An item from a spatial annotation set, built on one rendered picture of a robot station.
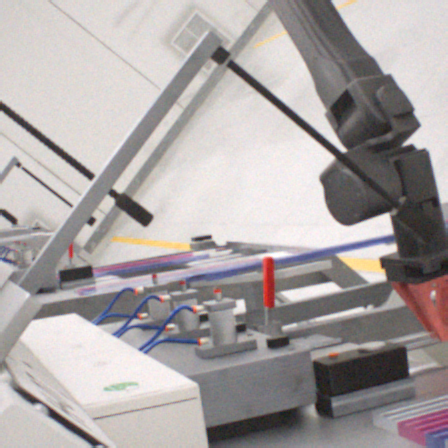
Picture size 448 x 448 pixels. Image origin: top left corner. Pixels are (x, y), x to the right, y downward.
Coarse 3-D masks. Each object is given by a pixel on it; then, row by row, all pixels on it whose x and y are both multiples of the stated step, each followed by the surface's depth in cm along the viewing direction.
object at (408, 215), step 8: (400, 200) 89; (408, 200) 88; (400, 208) 88; (408, 208) 88; (416, 208) 88; (392, 216) 88; (400, 216) 88; (408, 216) 88; (416, 216) 88; (424, 216) 89; (400, 224) 89; (408, 224) 88; (416, 224) 88; (424, 224) 89; (432, 224) 89; (408, 232) 89; (416, 232) 88; (424, 232) 89; (432, 232) 89; (424, 240) 89
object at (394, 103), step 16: (384, 96) 100; (400, 96) 101; (384, 112) 100; (400, 112) 99; (400, 128) 99; (416, 128) 101; (368, 144) 99; (384, 144) 100; (400, 144) 103; (336, 160) 96; (352, 160) 97; (368, 160) 98; (384, 160) 98; (320, 176) 98; (336, 176) 96; (352, 176) 95; (384, 176) 96; (336, 192) 97; (352, 192) 95; (368, 192) 95; (400, 192) 97; (336, 208) 98; (352, 208) 96; (368, 208) 95; (384, 208) 97; (352, 224) 96
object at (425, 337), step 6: (432, 330) 103; (408, 336) 102; (414, 336) 102; (420, 336) 102; (426, 336) 102; (432, 336) 102; (390, 342) 101; (396, 342) 101; (402, 342) 101; (408, 342) 101; (414, 342) 102; (420, 342) 102; (426, 342) 102; (312, 366) 98
